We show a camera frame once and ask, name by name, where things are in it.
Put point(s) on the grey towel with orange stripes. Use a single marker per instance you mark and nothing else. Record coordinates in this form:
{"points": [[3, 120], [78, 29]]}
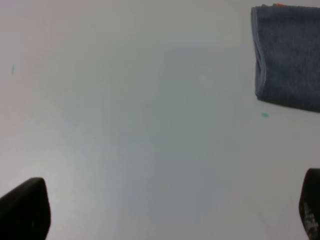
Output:
{"points": [[286, 42]]}

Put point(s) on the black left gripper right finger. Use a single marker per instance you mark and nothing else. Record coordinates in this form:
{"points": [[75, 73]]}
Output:
{"points": [[309, 204]]}

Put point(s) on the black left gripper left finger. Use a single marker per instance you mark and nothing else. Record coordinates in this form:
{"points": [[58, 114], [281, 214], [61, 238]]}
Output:
{"points": [[25, 212]]}

